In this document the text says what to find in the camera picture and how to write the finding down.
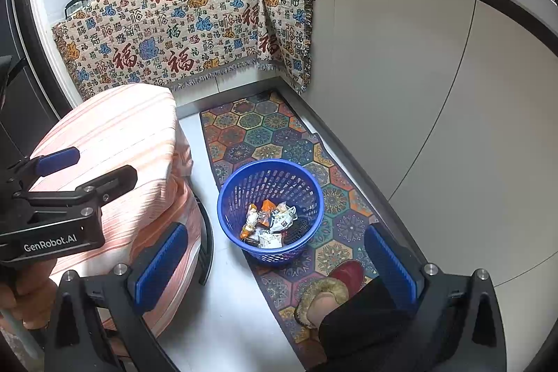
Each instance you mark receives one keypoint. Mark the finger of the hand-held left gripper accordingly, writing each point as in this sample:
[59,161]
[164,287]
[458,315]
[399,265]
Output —
[115,180]
[56,160]

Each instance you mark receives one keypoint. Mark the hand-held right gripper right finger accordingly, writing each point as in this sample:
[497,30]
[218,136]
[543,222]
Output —
[388,267]

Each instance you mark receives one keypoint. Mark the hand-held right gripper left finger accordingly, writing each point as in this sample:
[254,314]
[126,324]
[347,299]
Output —
[161,263]

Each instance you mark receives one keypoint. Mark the black foam net sleeve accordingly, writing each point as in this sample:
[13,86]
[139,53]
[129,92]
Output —
[298,231]

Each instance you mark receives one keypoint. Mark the blue plastic basket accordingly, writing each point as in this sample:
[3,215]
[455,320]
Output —
[235,197]

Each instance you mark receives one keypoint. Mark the pale yellow snack packet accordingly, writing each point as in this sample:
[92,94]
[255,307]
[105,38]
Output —
[253,221]

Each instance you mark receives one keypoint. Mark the white printed wrapper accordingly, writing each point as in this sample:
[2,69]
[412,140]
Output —
[283,217]

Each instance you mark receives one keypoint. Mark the person's left hand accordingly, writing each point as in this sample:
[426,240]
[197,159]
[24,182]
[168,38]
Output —
[30,280]

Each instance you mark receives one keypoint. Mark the person's red slipper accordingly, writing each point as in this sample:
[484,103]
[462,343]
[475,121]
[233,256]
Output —
[348,274]

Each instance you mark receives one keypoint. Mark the orange striped tablecloth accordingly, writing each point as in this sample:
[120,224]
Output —
[113,128]

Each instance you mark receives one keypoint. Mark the person's black trouser leg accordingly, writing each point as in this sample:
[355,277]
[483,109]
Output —
[362,328]

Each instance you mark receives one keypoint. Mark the dark grey fridge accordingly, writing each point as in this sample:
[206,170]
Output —
[26,93]

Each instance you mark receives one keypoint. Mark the colourful hexagon floor mat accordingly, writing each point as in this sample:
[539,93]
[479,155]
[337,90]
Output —
[261,128]

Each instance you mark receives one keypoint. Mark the printed blanket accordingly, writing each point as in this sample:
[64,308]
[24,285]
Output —
[174,23]

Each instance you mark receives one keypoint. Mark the grey kitchen counter cabinet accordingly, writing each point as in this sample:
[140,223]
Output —
[414,71]

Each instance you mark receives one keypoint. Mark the black table frame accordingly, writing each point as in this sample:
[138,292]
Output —
[208,241]

